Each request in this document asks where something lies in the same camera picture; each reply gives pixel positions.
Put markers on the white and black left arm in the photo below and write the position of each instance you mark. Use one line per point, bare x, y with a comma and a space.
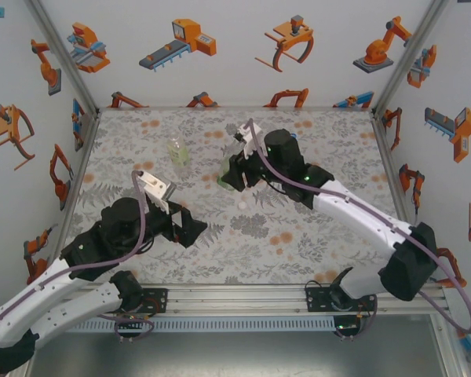
90, 298

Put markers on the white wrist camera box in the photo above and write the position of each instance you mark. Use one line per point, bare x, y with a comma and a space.
157, 188
249, 137

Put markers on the pale green tea label bottle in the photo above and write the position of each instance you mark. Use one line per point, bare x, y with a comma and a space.
178, 153

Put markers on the floral patterned table cover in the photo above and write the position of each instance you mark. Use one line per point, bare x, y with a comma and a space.
298, 251

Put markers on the aluminium front rail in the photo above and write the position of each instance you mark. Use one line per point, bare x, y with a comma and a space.
235, 298

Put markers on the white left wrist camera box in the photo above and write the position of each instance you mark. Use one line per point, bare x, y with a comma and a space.
157, 188

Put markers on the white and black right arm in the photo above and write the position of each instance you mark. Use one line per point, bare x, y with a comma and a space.
361, 214

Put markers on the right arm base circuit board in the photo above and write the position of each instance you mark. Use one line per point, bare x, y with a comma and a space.
347, 326

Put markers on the aluminium side rail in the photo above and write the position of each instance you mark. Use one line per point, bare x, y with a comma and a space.
78, 184
394, 173

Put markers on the aluminium frame post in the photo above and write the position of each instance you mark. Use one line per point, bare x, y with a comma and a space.
451, 345
412, 59
63, 59

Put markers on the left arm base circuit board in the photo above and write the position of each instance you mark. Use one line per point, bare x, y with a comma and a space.
131, 316

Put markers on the bright green label plastic bottle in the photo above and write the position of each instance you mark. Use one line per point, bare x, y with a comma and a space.
223, 170

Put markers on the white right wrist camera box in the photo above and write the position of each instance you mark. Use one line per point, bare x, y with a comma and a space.
249, 137

